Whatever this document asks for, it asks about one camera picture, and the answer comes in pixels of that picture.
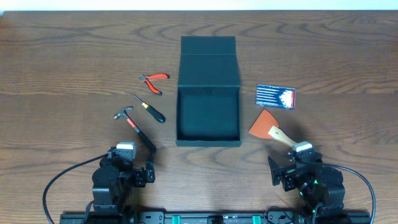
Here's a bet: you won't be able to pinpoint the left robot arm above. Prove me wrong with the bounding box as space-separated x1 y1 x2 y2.
92 144 156 217

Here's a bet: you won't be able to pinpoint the red handled pliers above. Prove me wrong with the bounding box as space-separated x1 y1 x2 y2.
139 73 171 96

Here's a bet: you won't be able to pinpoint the dark green open box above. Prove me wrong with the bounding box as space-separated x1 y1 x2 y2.
176 36 241 147

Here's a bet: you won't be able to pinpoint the right black cable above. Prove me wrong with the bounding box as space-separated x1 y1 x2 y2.
323 163 377 224

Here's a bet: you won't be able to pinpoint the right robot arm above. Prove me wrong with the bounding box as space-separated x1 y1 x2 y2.
268 157 345 218

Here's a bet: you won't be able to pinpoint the blue precision screwdriver set case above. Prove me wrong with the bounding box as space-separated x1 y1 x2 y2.
255 84 295 110

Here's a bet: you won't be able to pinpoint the black handled screwdriver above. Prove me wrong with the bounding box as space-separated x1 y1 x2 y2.
133 94 166 123

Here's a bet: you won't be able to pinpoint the left black cable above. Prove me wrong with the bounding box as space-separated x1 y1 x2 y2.
42 152 109 224

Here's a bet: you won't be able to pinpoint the orange scraper with wooden handle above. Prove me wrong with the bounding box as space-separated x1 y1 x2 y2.
249 110 296 147

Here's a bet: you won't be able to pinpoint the hammer with red black handle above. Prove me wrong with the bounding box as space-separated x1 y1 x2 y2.
114 106 156 154

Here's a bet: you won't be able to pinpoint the black cable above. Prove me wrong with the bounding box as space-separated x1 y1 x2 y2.
42 152 109 224
323 163 377 224

